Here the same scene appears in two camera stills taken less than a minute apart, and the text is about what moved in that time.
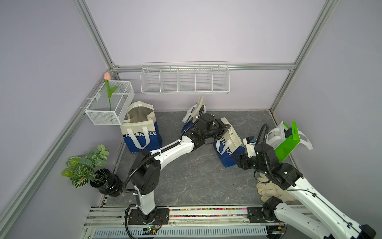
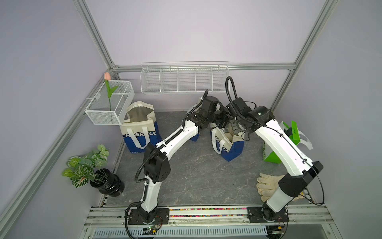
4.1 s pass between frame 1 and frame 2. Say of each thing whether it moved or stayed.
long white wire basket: stayed
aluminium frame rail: stayed
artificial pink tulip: stayed
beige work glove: stayed
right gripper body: moved
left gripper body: moved
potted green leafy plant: stayed
